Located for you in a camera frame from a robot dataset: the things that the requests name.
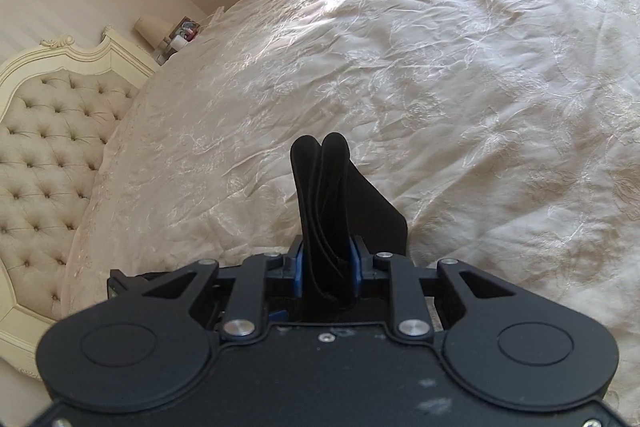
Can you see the cluttered nightstand items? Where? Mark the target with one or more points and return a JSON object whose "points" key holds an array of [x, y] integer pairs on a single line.
{"points": [[177, 39]]}

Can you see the beige lamp shade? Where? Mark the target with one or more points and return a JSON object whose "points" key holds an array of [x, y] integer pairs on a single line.
{"points": [[152, 29]]}

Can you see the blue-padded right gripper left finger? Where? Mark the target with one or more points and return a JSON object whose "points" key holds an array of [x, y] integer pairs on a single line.
{"points": [[263, 290]]}

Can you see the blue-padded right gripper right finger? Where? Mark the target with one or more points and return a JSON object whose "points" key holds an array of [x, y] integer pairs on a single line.
{"points": [[389, 291]]}

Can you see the cream tufted headboard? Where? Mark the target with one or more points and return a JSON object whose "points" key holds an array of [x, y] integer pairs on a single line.
{"points": [[60, 104]]}

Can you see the black pants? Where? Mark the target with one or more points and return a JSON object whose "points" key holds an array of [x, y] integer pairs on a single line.
{"points": [[336, 205]]}

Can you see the cream embroidered bedspread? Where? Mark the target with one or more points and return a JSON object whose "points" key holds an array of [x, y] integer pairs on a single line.
{"points": [[505, 131]]}

